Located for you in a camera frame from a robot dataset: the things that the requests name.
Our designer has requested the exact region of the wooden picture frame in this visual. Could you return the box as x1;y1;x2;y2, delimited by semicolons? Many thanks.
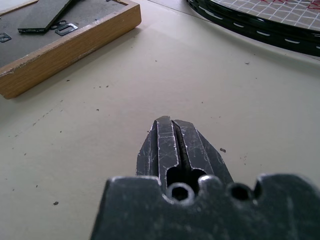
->
0;0;142;100

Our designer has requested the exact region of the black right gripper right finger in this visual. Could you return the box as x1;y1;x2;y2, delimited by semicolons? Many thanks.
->
172;118;235;186

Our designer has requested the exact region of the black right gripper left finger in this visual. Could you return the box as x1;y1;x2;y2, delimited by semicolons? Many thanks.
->
136;115;181;187

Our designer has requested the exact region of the black racket with white strings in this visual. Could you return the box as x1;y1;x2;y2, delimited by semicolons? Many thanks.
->
185;0;320;57

